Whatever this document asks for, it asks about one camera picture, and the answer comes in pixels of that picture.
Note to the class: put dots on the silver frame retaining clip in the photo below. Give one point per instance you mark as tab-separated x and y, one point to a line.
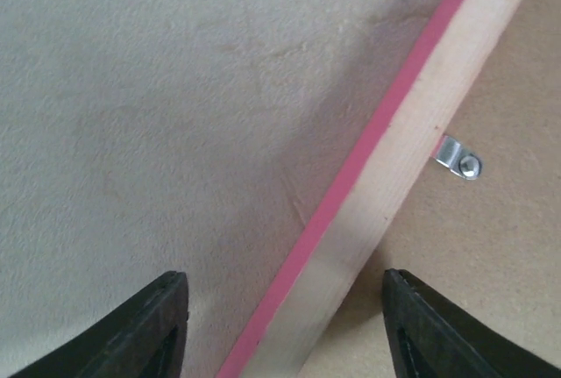
457	158

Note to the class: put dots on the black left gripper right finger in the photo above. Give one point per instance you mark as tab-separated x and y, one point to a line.
430	336

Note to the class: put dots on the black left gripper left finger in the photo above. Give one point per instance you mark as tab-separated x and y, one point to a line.
143	337

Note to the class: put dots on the pink picture frame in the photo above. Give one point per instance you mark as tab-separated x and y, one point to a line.
404	131

